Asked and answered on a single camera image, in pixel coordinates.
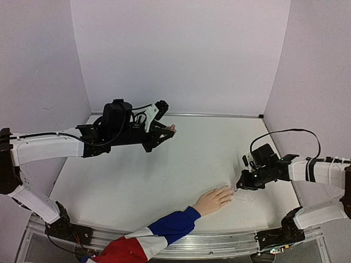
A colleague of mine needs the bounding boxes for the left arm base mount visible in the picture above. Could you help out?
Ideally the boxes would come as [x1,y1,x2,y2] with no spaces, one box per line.
[45,201,93,245]

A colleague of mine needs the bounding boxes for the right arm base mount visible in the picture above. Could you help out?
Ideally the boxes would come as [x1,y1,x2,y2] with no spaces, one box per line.
[254,207,305,251]

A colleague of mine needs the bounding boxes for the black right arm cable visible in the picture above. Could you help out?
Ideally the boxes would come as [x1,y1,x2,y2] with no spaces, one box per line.
[250,129,321,159]

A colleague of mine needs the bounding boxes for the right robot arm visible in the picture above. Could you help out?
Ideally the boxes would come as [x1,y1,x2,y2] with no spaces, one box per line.
[236,144,350,244]

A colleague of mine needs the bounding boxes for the mannequin hand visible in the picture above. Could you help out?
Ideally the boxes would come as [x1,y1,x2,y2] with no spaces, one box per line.
[193,186,235,216]

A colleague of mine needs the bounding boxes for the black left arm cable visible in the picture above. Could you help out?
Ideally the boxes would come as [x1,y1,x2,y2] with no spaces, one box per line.
[10,104,153,146]

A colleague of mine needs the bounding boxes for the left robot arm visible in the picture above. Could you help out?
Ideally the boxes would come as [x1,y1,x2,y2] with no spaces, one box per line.
[1,99,176,239]

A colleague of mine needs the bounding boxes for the red nail polish bottle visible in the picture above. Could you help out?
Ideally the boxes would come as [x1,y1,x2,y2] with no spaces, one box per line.
[166,124,177,133]

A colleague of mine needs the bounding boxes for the aluminium front rail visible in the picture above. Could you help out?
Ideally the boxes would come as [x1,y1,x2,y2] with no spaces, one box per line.
[27,216,324,260]

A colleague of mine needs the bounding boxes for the red white blue sleeve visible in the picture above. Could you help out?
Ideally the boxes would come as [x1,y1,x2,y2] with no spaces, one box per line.
[81,207,201,262]

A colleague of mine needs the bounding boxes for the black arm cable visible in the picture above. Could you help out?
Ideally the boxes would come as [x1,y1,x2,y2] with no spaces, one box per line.
[10,104,153,146]
[250,129,321,159]

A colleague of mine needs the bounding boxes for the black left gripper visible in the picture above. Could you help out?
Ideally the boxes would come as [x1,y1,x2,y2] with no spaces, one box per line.
[111,123,175,153]

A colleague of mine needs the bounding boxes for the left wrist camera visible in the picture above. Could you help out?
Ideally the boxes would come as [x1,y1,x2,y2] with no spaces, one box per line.
[132,100,169,133]

